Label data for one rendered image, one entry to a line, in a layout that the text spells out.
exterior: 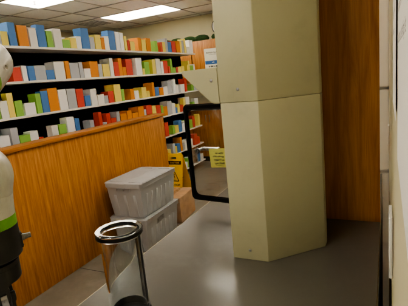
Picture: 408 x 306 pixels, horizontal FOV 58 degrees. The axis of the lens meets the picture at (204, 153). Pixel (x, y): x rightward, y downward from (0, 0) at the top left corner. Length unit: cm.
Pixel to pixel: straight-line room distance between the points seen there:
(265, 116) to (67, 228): 254
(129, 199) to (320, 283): 252
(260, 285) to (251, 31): 66
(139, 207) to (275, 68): 249
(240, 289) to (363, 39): 86
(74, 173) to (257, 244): 240
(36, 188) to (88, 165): 57
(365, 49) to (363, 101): 16
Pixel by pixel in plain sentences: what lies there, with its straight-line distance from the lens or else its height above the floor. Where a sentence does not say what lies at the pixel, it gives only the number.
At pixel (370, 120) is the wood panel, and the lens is 135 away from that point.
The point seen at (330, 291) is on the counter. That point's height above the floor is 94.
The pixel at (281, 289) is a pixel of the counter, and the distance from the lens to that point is 103.
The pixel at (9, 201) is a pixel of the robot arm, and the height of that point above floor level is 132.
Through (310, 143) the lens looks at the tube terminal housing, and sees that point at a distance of 112.
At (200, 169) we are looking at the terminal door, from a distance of 152.
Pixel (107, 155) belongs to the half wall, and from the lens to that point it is 363.
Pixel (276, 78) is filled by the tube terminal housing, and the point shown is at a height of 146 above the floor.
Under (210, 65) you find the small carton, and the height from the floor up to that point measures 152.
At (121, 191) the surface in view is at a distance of 340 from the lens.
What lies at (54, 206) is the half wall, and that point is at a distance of 321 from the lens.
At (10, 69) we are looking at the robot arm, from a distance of 105.
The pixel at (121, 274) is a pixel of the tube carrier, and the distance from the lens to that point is 89.
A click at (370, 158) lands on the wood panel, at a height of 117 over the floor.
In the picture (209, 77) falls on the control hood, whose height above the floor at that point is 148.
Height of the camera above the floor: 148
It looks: 11 degrees down
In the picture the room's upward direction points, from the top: 6 degrees counter-clockwise
